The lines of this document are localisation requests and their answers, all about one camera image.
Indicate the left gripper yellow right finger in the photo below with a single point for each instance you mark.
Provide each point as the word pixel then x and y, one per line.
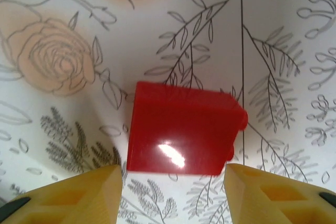
pixel 262 197

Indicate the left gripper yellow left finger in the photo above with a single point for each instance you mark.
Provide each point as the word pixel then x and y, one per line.
pixel 86 197

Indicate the red lego brick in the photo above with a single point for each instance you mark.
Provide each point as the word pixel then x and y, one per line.
pixel 178 129

